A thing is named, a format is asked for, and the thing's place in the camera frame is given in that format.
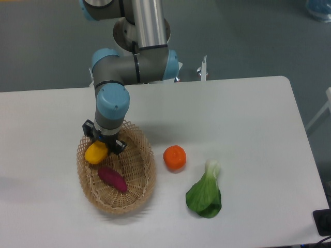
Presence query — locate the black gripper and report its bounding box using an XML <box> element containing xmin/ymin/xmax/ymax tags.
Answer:
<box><xmin>82</xmin><ymin>119</ymin><xmax>127</xmax><ymax>155</ymax></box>

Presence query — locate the white frame at right edge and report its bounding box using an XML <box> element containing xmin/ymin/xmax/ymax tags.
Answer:
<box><xmin>305</xmin><ymin>87</ymin><xmax>330</xmax><ymax>135</ymax></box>

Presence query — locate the woven wicker basket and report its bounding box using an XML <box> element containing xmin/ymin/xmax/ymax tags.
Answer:
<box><xmin>77</xmin><ymin>121</ymin><xmax>156</xmax><ymax>214</ymax></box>

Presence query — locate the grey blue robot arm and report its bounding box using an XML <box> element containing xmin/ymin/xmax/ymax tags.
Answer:
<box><xmin>80</xmin><ymin>1</ymin><xmax>179</xmax><ymax>154</ymax></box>

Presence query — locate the orange tangerine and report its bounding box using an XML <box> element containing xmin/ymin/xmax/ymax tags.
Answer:
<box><xmin>163</xmin><ymin>145</ymin><xmax>187</xmax><ymax>172</ymax></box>

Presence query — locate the green bok choy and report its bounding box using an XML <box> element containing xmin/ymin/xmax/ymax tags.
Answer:
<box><xmin>185</xmin><ymin>159</ymin><xmax>222</xmax><ymax>219</ymax></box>

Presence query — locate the blue bag in corner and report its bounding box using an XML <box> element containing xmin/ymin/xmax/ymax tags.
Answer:
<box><xmin>306</xmin><ymin>0</ymin><xmax>330</xmax><ymax>23</ymax></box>

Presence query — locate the black device at table edge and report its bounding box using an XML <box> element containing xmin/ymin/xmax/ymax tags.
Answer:
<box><xmin>312</xmin><ymin>209</ymin><xmax>330</xmax><ymax>237</ymax></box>

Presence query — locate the white levelling foot bracket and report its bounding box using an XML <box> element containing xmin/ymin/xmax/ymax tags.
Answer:
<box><xmin>197</xmin><ymin>55</ymin><xmax>209</xmax><ymax>81</ymax></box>

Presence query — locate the yellow mango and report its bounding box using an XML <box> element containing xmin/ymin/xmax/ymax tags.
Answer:
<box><xmin>84</xmin><ymin>141</ymin><xmax>108</xmax><ymax>165</ymax></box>

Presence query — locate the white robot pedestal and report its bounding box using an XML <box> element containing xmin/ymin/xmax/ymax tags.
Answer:
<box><xmin>88</xmin><ymin>18</ymin><xmax>184</xmax><ymax>87</ymax></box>

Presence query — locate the purple sweet potato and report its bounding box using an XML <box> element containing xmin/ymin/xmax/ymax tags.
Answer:
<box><xmin>97</xmin><ymin>167</ymin><xmax>128</xmax><ymax>193</ymax></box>

